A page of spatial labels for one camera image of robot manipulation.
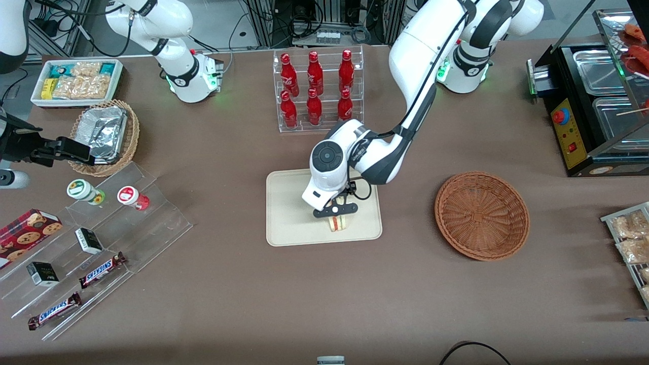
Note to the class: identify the clear acrylic stepped shelf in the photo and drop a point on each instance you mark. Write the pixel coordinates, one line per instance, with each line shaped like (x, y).
(152, 223)

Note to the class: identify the red cookie box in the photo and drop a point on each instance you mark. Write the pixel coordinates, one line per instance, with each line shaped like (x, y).
(25, 233)

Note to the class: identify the beige plastic tray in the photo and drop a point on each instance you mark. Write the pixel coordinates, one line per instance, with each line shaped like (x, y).
(289, 213)

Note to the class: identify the red lid yogurt cup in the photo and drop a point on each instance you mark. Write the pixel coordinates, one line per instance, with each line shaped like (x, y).
(129, 196)

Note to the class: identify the clear bag of pastry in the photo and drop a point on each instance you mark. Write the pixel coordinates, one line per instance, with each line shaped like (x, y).
(628, 225)
(634, 251)

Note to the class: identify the Snickers chocolate bar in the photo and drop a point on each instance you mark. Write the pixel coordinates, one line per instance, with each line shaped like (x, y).
(101, 270)
(55, 311)

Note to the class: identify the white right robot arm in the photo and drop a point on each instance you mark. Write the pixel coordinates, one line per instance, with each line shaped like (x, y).
(175, 56)

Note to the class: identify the small grey box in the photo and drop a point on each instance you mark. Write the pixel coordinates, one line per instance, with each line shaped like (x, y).
(330, 360)

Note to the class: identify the white rectangular snack bin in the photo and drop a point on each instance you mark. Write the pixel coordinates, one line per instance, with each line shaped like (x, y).
(117, 81)

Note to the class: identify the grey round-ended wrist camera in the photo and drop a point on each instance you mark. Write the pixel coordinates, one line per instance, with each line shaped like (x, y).
(12, 179)

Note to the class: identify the triangle sandwich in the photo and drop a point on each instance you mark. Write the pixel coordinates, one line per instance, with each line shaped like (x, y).
(339, 224)

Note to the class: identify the green lid yogurt cup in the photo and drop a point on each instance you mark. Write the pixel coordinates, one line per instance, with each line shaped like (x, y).
(81, 190)

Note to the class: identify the aluminium foil container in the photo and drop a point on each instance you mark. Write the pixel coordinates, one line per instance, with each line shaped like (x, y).
(104, 132)

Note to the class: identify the clear acrylic bottle rack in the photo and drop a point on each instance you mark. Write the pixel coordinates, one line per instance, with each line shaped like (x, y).
(327, 83)

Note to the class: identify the yellow snack packet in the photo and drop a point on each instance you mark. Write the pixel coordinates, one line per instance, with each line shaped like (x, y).
(47, 88)

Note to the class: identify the round brown wicker basket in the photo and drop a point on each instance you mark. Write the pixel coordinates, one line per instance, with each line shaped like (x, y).
(481, 218)

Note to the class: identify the oval light wicker basket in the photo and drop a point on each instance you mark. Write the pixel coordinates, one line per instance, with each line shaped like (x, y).
(133, 137)

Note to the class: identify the red cola bottle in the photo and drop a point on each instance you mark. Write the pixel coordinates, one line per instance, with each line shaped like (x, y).
(289, 111)
(287, 73)
(315, 73)
(314, 109)
(345, 109)
(346, 71)

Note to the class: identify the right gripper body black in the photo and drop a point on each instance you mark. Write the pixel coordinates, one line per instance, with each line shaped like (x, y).
(21, 143)

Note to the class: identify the tray of packaged snacks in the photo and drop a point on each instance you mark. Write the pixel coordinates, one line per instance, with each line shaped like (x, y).
(611, 219)

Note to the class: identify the clear bag of crackers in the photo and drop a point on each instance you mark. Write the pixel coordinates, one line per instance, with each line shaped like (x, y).
(83, 87)

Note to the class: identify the black food warmer appliance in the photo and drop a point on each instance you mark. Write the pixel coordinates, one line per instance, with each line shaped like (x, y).
(570, 142)

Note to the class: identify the white power strip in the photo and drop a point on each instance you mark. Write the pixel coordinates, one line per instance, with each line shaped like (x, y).
(328, 37)

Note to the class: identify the small black carton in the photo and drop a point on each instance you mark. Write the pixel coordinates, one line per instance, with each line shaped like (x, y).
(43, 274)
(88, 241)

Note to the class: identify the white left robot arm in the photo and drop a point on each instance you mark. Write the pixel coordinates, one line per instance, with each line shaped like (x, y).
(421, 40)

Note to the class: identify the teal snack packet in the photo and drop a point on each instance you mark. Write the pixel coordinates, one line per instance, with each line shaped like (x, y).
(60, 70)

